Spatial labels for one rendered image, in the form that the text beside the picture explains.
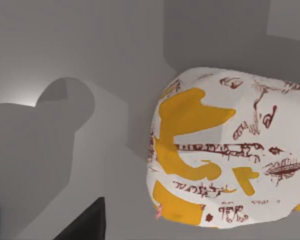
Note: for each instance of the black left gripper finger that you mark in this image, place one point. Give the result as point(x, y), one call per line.
point(90, 222)

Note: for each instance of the white and yellow printed bag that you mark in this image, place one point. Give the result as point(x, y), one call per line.
point(222, 150)

